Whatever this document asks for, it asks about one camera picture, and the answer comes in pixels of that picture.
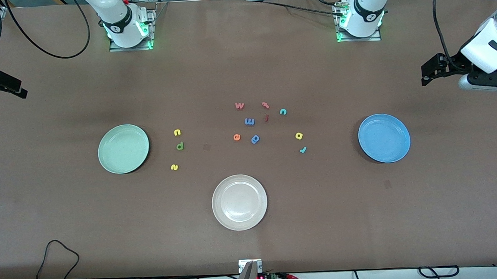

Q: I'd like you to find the blue plate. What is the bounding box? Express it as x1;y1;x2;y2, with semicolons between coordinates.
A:
357;112;413;165

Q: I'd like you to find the green plate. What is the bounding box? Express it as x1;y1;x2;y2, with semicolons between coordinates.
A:
96;123;152;176

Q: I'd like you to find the beige plate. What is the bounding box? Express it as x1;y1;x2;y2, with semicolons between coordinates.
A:
210;173;270;233

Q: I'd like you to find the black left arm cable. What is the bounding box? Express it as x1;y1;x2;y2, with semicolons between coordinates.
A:
432;0;465;71

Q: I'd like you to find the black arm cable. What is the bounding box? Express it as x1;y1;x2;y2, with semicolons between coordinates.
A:
432;0;465;71
5;0;93;63

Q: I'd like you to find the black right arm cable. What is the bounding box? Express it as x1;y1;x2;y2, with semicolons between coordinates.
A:
5;0;93;63

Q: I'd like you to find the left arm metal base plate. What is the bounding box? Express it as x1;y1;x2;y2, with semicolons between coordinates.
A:
333;0;383;44

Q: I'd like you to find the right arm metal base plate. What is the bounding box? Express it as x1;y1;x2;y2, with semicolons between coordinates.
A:
107;7;158;53

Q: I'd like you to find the black cable across table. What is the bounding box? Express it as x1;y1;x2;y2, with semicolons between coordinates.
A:
240;0;347;23

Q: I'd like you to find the black cable loop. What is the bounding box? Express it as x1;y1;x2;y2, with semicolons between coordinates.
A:
34;238;81;279

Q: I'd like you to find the black coiled cable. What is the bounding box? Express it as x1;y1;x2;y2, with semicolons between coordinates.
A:
418;265;460;279

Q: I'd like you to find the grey camera pole bracket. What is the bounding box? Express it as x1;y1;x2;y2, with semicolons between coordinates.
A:
238;258;264;279

